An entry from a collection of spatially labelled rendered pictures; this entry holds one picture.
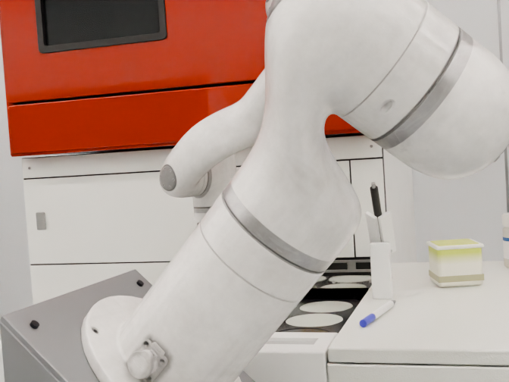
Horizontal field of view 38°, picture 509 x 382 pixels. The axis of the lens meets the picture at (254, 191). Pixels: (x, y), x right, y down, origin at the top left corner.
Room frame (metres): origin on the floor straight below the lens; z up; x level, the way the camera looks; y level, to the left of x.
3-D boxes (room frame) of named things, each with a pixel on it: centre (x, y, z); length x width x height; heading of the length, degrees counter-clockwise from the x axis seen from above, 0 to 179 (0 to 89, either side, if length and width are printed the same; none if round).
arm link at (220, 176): (1.37, 0.08, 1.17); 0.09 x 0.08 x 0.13; 137
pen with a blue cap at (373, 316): (1.01, -0.16, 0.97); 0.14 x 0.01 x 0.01; 152
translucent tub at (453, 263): (1.20, -0.32, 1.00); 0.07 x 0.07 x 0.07; 89
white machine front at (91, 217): (1.58, 0.13, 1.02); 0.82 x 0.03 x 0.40; 73
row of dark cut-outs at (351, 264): (1.52, -0.03, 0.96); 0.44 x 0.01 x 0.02; 73
